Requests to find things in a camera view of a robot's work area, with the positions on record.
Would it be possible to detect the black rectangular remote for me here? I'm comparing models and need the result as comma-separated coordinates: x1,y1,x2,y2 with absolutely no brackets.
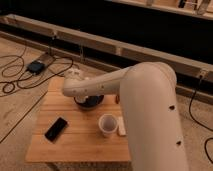
44,117,67,142

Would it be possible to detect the white plastic bottle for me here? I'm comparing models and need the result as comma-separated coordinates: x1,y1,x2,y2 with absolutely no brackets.
65,68,83,80

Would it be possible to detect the red small object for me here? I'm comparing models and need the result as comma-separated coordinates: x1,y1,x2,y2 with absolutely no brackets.
115,95,120,104

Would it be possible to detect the black floor cable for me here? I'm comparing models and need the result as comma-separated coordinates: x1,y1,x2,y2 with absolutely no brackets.
0,43,80,95

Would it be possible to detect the wooden table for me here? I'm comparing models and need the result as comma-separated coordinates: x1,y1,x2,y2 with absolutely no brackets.
26,77,130,164

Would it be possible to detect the dark ceramic bowl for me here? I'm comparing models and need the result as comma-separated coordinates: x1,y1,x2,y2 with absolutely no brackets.
74,95,104,108

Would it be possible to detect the long wooden beam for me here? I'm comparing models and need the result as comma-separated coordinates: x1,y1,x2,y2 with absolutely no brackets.
0,14,213,82

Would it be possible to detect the black cable at right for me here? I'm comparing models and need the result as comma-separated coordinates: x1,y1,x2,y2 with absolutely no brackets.
188,74,213,164

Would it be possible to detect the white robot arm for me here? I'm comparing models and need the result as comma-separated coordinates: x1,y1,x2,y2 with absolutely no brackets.
62,62,189,171

